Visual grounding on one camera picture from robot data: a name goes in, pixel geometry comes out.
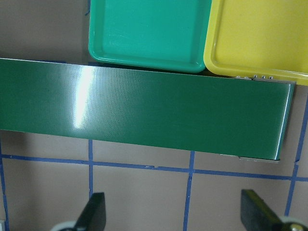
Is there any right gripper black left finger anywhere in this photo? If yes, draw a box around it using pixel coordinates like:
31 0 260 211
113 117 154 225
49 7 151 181
75 192 106 231

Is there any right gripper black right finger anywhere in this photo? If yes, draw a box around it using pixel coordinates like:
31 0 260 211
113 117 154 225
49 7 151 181
241 189 284 231

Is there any green conveyor belt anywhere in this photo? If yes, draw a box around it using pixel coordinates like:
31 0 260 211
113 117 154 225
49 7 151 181
0 59 294 160

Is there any yellow plastic tray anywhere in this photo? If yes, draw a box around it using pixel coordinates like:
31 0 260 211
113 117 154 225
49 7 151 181
204 0 308 86

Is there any green plastic tray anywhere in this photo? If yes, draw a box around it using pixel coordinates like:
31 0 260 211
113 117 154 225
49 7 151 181
88 0 212 73

